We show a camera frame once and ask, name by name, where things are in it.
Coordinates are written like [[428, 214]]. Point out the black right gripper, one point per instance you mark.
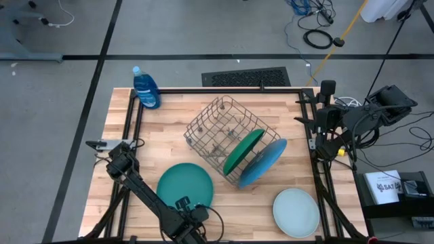
[[327, 117]]

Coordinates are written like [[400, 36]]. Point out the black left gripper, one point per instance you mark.
[[196, 214]]

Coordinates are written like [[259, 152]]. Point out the teal plate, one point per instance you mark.
[[183, 179]]

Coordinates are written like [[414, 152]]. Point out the dark green plate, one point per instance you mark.
[[244, 150]]

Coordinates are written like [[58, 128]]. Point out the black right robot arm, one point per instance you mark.
[[366, 118]]

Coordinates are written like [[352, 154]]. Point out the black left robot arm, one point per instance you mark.
[[146, 196]]

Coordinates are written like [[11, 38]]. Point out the black floor vent grate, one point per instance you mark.
[[247, 78]]

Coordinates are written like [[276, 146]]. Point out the black power strip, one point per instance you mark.
[[327, 16]]

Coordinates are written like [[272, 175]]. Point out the pale blue plate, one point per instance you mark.
[[296, 213]]

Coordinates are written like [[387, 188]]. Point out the white SA7 booklet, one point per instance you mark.
[[383, 186]]

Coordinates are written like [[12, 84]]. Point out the blue dish soap bottle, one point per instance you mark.
[[146, 89]]

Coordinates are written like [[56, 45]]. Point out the white trash bin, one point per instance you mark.
[[379, 10]]

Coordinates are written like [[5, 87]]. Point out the black device on cart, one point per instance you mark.
[[412, 188]]

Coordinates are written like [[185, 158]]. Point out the black side cart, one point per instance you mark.
[[390, 211]]

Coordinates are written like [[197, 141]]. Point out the red knob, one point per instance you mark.
[[373, 240]]

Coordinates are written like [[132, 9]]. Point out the grey ribbed device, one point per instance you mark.
[[424, 222]]

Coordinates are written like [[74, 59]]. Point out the grey metal table base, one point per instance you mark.
[[10, 37]]

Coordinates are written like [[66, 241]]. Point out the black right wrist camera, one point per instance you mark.
[[328, 88]]

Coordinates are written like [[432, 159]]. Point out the black aluminium table frame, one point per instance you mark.
[[220, 91]]

